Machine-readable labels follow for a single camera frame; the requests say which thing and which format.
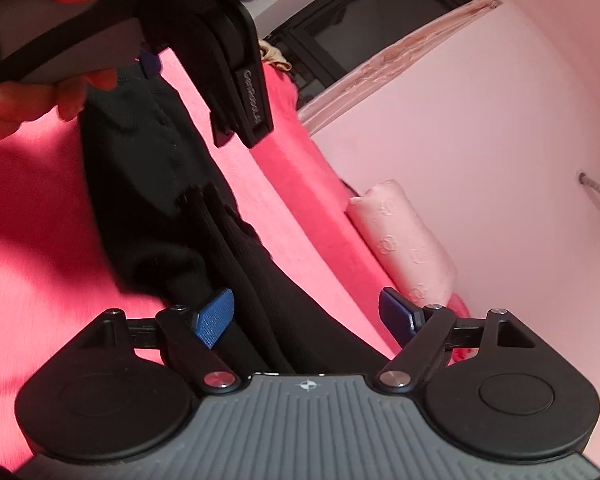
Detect beige cloth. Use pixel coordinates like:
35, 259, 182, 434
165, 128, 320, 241
260, 42, 293, 73

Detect black knit pants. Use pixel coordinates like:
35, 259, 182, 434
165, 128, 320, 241
80, 52, 391, 376

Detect pink curtain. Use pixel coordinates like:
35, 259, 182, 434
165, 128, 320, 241
297, 0, 501, 133

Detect pink embossed pillow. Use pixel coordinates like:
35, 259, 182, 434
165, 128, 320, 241
346, 179, 458, 308

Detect pink towel blanket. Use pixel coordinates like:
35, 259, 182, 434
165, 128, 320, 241
0, 50, 401, 466

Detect dark window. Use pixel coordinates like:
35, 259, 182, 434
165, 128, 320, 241
262, 0, 486, 111

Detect wall hook with cord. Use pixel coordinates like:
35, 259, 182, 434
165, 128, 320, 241
578, 171, 600, 256

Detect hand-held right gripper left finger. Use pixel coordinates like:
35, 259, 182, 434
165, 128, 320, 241
77, 288, 241, 393

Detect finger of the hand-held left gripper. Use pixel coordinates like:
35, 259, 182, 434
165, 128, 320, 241
139, 50, 160, 80

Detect red bed sheet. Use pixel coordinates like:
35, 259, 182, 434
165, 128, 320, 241
252, 60, 481, 366

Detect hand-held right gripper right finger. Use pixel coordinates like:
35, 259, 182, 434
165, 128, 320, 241
375, 287, 538, 393

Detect person's left hand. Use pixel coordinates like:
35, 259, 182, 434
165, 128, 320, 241
0, 0, 118, 141

